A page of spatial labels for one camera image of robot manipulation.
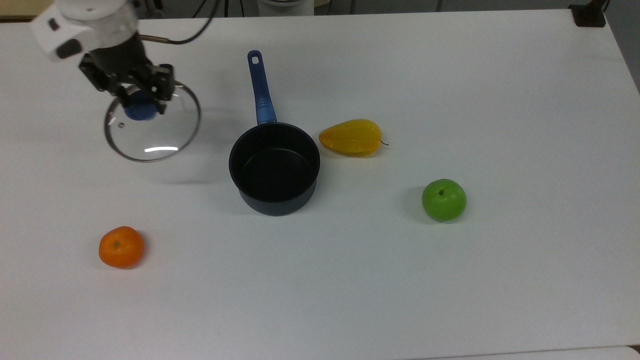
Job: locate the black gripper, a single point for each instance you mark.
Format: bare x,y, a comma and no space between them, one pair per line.
122,60

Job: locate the glass lid with blue knob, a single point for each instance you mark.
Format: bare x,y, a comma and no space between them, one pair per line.
165,130

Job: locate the wooden furniture edge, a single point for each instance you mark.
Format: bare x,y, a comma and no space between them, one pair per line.
20,7

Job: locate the orange mandarin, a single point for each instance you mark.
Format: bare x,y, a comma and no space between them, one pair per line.
121,247

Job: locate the yellow starfruit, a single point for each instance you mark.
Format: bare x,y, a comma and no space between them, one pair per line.
350,137

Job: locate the green apple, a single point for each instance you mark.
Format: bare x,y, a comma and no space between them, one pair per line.
444,200

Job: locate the black table clamp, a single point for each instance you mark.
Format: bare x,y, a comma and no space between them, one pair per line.
590,16

